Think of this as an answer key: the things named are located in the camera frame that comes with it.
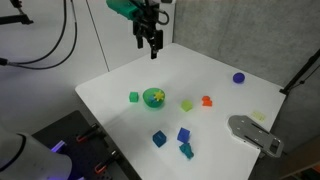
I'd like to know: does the grey metal mounting plate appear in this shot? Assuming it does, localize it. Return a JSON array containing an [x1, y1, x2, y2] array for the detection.
[[227, 114, 285, 159]]

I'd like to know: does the teal block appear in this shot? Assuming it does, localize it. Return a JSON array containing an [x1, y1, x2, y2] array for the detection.
[[178, 142, 195, 161]]

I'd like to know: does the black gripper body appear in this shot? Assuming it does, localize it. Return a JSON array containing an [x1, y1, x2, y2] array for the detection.
[[132, 12, 165, 46]]

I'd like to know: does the pale yellow sticky note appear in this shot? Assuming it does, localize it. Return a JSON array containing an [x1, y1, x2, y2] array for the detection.
[[251, 110, 267, 123]]

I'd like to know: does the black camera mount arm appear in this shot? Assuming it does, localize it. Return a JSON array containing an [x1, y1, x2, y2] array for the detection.
[[0, 0, 35, 27]]

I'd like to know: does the green cube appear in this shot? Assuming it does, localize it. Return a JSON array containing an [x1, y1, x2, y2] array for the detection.
[[128, 91, 140, 104]]

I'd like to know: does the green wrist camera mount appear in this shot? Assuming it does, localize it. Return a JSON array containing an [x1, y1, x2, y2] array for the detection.
[[105, 0, 145, 22]]

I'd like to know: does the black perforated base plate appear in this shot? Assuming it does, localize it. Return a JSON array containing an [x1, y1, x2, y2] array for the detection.
[[31, 110, 143, 180]]

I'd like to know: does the red black clamp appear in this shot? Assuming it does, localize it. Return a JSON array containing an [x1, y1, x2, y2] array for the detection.
[[93, 150, 122, 175], [75, 123, 102, 143]]

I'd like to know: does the yellow star toy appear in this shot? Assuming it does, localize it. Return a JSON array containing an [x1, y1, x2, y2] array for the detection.
[[153, 89, 166, 103]]

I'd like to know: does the purple ball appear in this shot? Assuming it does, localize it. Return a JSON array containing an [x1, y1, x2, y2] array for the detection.
[[232, 72, 246, 85]]

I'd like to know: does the orange toy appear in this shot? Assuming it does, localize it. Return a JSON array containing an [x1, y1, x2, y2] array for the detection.
[[201, 95, 213, 108]]

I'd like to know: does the bright blue cube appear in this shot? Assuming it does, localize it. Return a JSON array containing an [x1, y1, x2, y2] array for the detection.
[[176, 126, 192, 144]]

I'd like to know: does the black tripod pole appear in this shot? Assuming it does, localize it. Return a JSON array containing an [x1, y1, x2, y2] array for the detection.
[[278, 47, 320, 96]]

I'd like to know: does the dark blue cube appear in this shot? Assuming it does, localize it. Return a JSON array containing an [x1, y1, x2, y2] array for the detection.
[[152, 129, 168, 148]]

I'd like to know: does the green plastic bowl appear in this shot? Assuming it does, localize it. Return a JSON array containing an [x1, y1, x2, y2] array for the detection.
[[142, 87, 167, 109]]

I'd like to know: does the black cable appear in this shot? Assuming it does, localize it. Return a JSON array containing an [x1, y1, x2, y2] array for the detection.
[[6, 0, 79, 71], [0, 0, 68, 66]]

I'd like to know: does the lime yellow cube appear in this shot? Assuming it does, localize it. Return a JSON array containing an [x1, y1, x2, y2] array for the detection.
[[180, 99, 194, 113]]

